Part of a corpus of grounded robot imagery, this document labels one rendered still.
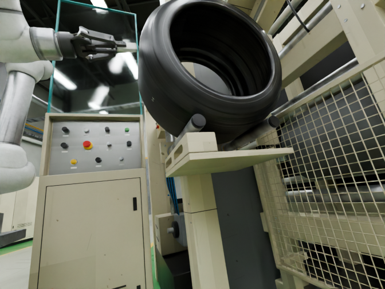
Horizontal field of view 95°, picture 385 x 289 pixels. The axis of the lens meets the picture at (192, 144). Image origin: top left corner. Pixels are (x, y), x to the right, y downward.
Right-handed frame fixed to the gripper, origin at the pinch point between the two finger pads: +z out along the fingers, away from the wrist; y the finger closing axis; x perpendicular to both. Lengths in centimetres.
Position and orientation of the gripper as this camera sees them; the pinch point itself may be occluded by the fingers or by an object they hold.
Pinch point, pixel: (126, 47)
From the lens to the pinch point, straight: 76.7
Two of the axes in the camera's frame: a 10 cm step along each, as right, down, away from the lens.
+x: 2.6, 9.4, -2.2
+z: 9.1, -1.7, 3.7
